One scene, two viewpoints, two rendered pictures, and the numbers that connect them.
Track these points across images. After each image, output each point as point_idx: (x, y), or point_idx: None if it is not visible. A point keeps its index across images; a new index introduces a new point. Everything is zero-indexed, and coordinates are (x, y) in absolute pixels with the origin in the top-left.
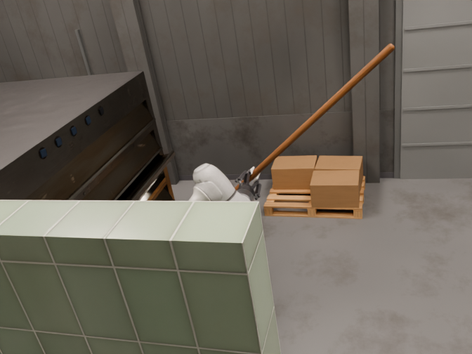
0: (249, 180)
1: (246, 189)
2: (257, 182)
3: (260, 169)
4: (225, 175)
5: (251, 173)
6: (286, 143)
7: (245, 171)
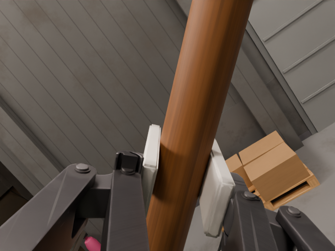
0: (178, 232)
1: None
2: (254, 211)
3: (210, 91)
4: None
5: (153, 160)
6: None
7: (75, 168)
